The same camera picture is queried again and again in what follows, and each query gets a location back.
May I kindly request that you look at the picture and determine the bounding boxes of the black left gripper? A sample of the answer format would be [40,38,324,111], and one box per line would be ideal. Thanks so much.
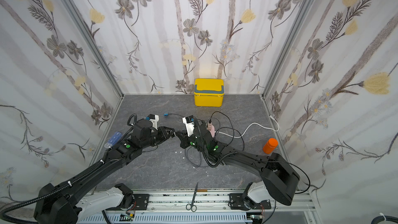
[140,126,177,151]

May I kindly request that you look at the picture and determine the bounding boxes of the grey usb cable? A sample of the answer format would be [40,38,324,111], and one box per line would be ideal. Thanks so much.
[167,112,215,168]

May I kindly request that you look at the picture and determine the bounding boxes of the beige usb charger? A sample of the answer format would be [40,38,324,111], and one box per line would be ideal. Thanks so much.
[207,120,214,131]

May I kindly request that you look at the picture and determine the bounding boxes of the black usb cable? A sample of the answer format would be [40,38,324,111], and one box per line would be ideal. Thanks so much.
[209,110,245,151]

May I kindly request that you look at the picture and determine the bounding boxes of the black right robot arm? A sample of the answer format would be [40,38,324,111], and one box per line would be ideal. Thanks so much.
[176,123,300,206]

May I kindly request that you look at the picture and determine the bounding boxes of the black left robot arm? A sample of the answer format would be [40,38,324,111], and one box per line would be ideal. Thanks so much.
[34,119,176,224]

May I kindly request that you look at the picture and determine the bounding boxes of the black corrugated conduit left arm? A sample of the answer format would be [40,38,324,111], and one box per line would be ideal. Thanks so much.
[1,127,175,224]

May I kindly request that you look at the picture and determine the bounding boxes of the pink power strip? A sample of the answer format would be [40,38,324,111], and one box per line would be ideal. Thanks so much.
[209,127,215,138]

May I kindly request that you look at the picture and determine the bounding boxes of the blue transparent plastic case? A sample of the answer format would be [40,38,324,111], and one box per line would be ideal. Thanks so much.
[104,132,122,149]

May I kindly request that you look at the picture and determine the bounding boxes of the orange cylindrical bottle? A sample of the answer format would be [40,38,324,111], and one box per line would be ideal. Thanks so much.
[263,138,278,155]

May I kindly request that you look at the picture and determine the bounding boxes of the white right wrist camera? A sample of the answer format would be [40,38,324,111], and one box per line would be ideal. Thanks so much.
[182,115,195,137]

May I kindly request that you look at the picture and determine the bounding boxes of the yellow storage box grey handle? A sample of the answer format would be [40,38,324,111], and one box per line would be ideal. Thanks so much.
[194,78,224,107]

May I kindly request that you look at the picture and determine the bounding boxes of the black handled scissors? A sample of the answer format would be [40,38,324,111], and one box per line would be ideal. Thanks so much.
[186,183,199,212]

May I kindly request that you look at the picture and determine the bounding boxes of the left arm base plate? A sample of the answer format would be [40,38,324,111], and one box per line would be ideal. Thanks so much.
[126,194,150,211]

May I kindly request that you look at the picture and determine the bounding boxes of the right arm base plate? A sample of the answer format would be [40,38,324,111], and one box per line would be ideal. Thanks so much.
[228,194,272,211]

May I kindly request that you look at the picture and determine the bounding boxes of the white power strip cord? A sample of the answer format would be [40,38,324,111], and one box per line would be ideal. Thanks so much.
[217,114,280,139]

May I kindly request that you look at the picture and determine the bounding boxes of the white slotted cable duct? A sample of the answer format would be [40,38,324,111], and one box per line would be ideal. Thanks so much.
[77,213,252,224]

